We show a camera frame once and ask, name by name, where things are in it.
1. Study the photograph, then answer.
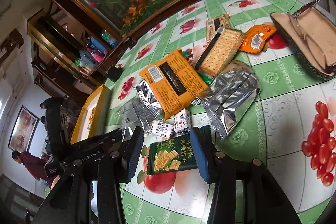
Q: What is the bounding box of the green cracker packet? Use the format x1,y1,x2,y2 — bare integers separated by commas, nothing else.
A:
146,133,197,175

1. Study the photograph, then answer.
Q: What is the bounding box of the blue white milk candy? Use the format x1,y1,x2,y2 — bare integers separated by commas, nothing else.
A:
150,120,174,139

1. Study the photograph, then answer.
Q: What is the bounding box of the small silver foil packet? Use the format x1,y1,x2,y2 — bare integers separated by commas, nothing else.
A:
117,80,162,141

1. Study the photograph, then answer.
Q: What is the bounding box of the large silver foil packet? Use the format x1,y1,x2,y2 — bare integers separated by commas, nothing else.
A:
191,69,260,139

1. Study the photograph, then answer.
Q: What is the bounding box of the large orange cracker packet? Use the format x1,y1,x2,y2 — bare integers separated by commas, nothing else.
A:
139,48,208,121

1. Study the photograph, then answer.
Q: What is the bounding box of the small orange snack packet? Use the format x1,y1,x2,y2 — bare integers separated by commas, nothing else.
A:
239,24,277,53

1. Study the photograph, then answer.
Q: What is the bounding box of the yellow rimmed white tray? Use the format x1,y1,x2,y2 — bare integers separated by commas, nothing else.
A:
71,85,112,144

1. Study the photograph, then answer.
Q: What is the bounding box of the red white milk candy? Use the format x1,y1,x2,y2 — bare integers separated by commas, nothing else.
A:
174,109,192,135

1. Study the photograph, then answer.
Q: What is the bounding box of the person in red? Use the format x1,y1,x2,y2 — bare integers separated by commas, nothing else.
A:
12,151,55,187

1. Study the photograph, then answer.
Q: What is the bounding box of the black round device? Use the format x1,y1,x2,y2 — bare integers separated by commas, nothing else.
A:
105,65,123,83

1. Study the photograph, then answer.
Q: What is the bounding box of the green floral tablecloth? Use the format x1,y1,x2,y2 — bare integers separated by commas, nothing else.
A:
105,0,335,223

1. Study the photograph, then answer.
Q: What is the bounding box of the dark wooden shelf unit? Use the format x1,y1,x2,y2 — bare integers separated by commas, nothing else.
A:
27,1,125,105

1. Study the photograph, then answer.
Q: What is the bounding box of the tan barcode cracker packet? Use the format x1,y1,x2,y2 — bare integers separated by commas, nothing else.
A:
206,14,231,43

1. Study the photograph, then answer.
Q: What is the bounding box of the open glasses case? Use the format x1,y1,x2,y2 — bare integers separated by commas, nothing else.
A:
270,7,335,80

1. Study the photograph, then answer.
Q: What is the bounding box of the framed wall painting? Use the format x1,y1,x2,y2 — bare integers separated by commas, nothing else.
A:
8,105,40,152

